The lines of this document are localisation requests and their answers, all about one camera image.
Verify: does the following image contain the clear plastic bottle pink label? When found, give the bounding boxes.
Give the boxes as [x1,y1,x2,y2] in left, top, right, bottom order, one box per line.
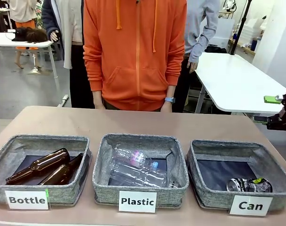
[111,143,168,170]

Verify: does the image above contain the clear crushed plastic bottle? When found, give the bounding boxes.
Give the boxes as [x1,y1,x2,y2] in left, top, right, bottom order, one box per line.
[109,162,176,188]

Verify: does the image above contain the brown glass bottle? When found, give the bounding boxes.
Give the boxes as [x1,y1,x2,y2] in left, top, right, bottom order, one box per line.
[39,152,84,186]
[5,147,71,186]

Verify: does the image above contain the person right forearm orange sleeve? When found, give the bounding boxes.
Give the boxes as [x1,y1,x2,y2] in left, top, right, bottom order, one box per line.
[83,40,103,92]

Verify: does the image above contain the person left forearm orange sleeve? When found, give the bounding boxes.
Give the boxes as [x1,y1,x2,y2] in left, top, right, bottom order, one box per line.
[166,40,188,87]

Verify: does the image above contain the white Can label sign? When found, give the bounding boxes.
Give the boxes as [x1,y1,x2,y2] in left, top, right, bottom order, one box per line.
[229,195,273,217]

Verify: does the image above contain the grey fabric basket can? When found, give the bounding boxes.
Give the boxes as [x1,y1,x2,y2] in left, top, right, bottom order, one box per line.
[186,139,286,211]

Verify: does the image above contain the grey fabric basket plastic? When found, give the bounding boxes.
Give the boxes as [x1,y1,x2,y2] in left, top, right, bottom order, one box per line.
[92,133,190,209]

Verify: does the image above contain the grey fabric basket bottle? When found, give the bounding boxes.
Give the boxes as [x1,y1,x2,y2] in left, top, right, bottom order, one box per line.
[0,134,92,205]

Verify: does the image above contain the grey bystander left hand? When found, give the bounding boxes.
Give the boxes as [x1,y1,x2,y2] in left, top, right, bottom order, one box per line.
[188,60,199,74]

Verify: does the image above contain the person left hand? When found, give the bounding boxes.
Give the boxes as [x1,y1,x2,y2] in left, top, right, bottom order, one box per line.
[160,85,176,113]

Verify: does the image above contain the person right hand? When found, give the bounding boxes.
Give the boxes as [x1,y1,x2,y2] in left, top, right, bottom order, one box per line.
[92,90,105,110]

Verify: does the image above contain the navy bystander right hand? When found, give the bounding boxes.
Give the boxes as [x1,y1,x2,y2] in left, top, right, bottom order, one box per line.
[50,30,60,43]

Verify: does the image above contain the large white background table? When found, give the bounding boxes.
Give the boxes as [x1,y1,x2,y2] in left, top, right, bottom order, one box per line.
[194,52,286,115]

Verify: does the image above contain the stack of white storage boxes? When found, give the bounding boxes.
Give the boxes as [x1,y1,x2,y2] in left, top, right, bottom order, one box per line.
[240,18,267,48]

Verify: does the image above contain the black bag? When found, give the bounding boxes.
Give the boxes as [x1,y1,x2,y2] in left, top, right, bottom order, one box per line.
[205,44,228,54]

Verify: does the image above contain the black tripod stand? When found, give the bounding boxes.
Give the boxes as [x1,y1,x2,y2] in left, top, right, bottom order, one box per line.
[230,0,253,56]

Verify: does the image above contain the bystander in grey long sleeve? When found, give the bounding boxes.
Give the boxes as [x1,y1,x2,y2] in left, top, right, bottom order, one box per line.
[175,0,219,113]

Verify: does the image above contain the person in orange hoodie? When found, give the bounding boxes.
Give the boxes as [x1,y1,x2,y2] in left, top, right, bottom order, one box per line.
[83,0,188,111]

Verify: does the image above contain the white Plastic label sign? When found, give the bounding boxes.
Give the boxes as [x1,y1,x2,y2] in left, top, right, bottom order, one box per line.
[118,190,157,214]

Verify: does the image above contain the person in beige coat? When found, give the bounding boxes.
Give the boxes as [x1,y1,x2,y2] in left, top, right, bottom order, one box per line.
[41,0,95,109]

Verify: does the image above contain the black furry object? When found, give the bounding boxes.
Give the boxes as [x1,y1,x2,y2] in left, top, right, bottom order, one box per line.
[11,26,49,45]

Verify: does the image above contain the white Bottle label sign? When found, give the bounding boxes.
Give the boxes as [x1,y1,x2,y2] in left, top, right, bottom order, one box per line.
[4,190,51,210]

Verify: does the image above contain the distant person orange shorts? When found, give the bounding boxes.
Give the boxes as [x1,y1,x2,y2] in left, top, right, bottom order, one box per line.
[10,0,43,69]

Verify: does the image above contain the small white background table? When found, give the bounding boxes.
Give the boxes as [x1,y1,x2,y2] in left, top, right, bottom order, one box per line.
[0,32,70,106]

